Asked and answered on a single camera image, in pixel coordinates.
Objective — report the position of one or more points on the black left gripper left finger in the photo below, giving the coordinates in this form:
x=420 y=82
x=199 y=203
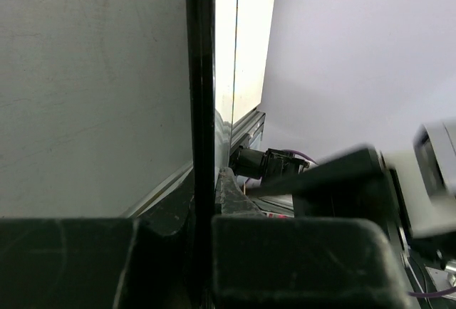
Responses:
x=99 y=263

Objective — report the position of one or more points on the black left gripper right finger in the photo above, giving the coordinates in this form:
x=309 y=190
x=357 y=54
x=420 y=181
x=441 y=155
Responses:
x=307 y=262

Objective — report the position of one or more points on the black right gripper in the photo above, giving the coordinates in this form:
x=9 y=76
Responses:
x=378 y=198

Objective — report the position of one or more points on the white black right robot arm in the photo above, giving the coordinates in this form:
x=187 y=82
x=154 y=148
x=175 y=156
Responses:
x=273 y=164

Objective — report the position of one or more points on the aluminium table frame rail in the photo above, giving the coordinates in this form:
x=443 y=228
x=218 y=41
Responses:
x=248 y=131

